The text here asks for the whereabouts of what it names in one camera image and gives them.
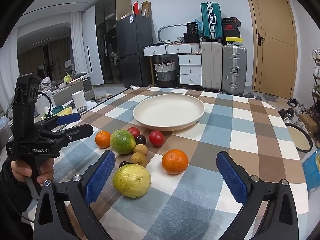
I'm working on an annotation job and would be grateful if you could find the checked tablecloth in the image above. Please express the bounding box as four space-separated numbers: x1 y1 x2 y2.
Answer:
25 87 309 240

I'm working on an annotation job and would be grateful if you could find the white cylindrical device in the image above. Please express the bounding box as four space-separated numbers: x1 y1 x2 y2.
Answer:
72 91 87 109

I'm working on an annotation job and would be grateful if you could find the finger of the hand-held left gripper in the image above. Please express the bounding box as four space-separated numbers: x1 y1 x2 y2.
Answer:
41 123 94 143
35 112 81 131

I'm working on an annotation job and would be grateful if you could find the white cabinet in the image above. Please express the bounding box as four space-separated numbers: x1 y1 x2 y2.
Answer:
82 5 105 85

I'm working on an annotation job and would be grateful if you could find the white dressing table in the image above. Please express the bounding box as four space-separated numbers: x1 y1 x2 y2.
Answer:
143 43 202 85

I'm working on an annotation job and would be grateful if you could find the pile of shoes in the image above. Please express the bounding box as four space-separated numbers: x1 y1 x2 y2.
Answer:
277 97 312 130

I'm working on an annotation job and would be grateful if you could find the shoe rack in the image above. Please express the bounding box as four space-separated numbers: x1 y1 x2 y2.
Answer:
311 49 320 120

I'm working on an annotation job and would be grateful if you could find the round black rimmed tray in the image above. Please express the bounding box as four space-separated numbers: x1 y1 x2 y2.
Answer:
285 123 313 152

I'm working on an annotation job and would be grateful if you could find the white curtain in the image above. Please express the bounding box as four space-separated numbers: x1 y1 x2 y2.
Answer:
71 12 85 75

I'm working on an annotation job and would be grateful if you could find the teal suitcase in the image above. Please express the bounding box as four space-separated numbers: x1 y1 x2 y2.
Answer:
200 2 223 43

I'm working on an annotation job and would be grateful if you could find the oval mirror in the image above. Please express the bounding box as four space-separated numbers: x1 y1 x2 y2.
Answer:
157 24 187 43

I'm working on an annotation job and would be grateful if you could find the black cable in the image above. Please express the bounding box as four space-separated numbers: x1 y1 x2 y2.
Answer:
37 91 55 119

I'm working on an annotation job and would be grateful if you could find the black storage box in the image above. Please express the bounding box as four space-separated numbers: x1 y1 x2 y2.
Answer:
183 32 200 43

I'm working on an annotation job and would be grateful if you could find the yellow and black shoe box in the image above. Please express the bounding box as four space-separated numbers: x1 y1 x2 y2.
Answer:
226 37 244 47

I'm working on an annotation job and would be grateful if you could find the dark glass wardrobe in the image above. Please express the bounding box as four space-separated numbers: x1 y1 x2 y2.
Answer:
95 0 132 84

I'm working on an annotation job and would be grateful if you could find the beige suitcase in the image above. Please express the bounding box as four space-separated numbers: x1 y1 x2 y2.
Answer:
201 42 223 92

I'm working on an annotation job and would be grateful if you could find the large orange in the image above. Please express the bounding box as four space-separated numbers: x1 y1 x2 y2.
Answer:
162 149 189 175

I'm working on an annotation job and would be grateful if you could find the woven basket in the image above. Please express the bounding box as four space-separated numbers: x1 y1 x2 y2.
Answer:
154 60 177 82

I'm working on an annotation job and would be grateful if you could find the black refrigerator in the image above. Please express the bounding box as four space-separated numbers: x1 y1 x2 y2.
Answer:
115 14 153 87

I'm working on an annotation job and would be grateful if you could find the grey box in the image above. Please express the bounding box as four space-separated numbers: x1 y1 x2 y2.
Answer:
54 79 94 105

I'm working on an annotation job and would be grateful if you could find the person's left forearm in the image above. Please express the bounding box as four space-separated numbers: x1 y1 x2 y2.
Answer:
0 159 33 220

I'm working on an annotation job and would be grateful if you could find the brown longan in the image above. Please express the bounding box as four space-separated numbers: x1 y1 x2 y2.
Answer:
133 144 148 155
131 152 147 167

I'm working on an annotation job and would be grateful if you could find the cream round plate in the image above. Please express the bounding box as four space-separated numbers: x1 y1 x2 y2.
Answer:
133 94 205 131

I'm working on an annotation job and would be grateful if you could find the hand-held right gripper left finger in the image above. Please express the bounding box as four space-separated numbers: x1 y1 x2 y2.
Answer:
34 150 117 240

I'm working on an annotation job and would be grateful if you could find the silver suitcase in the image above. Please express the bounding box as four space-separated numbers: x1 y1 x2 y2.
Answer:
222 45 247 97

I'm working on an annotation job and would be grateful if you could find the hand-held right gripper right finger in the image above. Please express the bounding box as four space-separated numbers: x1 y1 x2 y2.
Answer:
216 151 299 240

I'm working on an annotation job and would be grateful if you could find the person's left hand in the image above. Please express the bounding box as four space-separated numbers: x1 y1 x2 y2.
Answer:
10 157 54 186

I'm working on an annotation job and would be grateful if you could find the black and red shoe box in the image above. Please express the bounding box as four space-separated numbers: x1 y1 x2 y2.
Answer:
222 17 242 30

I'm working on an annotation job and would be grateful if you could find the green guava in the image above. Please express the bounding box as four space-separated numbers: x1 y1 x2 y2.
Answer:
110 129 136 155

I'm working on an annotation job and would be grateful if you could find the yellow guava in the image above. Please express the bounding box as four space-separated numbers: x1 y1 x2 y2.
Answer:
112 164 152 198

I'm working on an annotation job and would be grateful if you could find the office chair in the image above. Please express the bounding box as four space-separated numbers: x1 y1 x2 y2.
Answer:
64 60 77 76

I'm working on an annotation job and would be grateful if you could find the wooden door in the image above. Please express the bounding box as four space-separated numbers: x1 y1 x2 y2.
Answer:
243 0 298 99

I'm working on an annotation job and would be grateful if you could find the small orange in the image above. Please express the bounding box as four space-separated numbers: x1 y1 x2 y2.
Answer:
95 131 112 148

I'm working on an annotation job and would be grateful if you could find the brown cardboard box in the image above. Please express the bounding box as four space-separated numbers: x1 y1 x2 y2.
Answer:
299 114 318 133

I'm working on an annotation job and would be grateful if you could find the red tomato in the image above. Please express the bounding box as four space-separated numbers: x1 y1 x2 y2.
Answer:
149 130 164 147
127 127 141 138

